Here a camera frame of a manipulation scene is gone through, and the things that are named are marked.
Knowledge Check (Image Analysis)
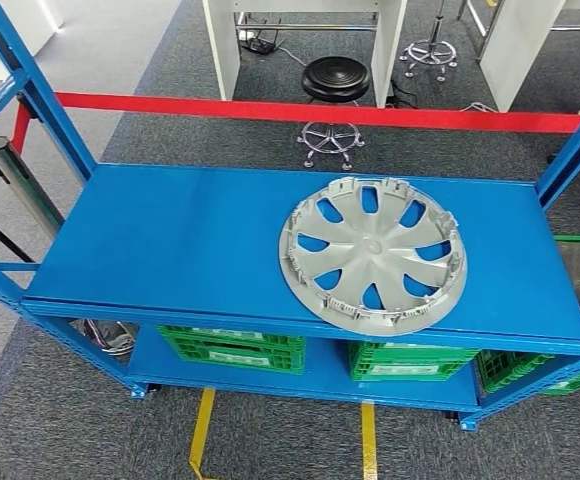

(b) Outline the blue metal shelf rack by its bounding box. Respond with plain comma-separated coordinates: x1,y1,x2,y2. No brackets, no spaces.
0,0,580,433

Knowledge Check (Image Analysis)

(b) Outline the silver wheel hubcap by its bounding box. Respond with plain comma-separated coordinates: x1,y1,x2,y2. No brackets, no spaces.
278,176,469,338

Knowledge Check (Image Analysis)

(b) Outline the red barrier belt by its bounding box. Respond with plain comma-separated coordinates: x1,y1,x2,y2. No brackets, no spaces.
9,91,580,155

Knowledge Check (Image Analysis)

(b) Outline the black round stool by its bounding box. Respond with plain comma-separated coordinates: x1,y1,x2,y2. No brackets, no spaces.
297,56,372,172

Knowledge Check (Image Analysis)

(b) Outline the black power strip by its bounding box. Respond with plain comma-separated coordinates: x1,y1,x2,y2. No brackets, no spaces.
239,29,282,56

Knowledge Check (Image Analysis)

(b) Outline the white office desk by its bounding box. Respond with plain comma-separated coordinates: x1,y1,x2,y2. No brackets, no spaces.
457,0,580,113
202,0,409,109

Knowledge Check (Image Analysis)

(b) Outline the chrome base swivel stool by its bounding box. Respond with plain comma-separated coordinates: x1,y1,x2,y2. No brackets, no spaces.
399,0,459,83

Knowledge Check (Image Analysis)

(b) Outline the white display plinth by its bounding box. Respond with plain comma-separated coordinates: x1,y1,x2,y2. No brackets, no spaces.
0,0,65,83

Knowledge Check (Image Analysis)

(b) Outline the black floor cable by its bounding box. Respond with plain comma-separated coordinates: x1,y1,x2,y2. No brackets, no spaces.
389,78,420,110

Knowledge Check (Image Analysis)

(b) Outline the chrome stanchion post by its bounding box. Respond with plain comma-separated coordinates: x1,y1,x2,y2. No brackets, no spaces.
0,135,137,358

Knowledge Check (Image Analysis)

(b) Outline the black stanchion post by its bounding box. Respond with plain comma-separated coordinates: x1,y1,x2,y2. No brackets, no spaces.
0,203,36,265

